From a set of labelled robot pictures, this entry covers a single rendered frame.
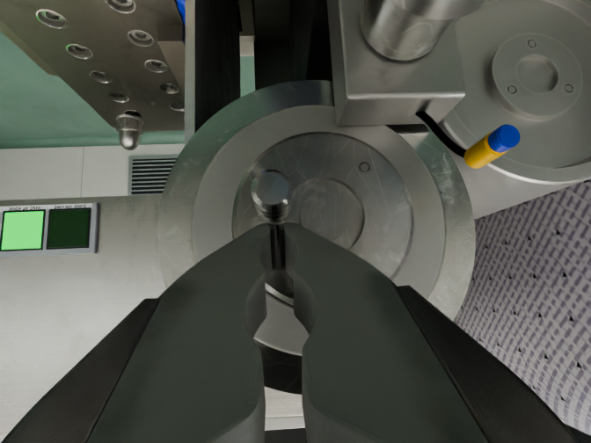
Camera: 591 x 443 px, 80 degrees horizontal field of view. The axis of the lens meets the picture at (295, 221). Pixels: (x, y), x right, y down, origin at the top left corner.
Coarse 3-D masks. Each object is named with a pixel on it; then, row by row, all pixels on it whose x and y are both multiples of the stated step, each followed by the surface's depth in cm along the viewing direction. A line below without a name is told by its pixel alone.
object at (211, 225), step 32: (256, 128) 17; (288, 128) 17; (320, 128) 17; (352, 128) 17; (384, 128) 17; (224, 160) 16; (416, 160) 17; (224, 192) 16; (416, 192) 16; (192, 224) 16; (224, 224) 16; (416, 224) 16; (416, 256) 16; (416, 288) 16; (288, 320) 15; (288, 352) 15
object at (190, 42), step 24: (192, 0) 19; (216, 0) 27; (192, 24) 19; (216, 24) 26; (192, 48) 18; (216, 48) 26; (192, 72) 18; (216, 72) 25; (192, 96) 18; (216, 96) 25; (240, 96) 43; (192, 120) 18
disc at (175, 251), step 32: (256, 96) 17; (288, 96) 18; (320, 96) 18; (224, 128) 17; (416, 128) 17; (192, 160) 17; (448, 160) 17; (192, 192) 16; (448, 192) 17; (160, 224) 16; (448, 224) 17; (160, 256) 16; (192, 256) 16; (448, 256) 16; (448, 288) 16; (288, 384) 15
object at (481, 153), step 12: (432, 120) 15; (492, 132) 12; (504, 132) 12; (516, 132) 12; (444, 144) 15; (456, 144) 15; (480, 144) 13; (492, 144) 12; (504, 144) 12; (516, 144) 12; (468, 156) 14; (480, 156) 13; (492, 156) 13
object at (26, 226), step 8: (8, 216) 48; (16, 216) 48; (24, 216) 48; (32, 216) 48; (40, 216) 48; (8, 224) 48; (16, 224) 48; (24, 224) 48; (32, 224) 48; (40, 224) 48; (8, 232) 47; (16, 232) 47; (24, 232) 47; (32, 232) 47; (40, 232) 48; (8, 240) 47; (16, 240) 47; (24, 240) 47; (32, 240) 47; (40, 240) 47; (8, 248) 47; (16, 248) 47; (24, 248) 47; (32, 248) 47
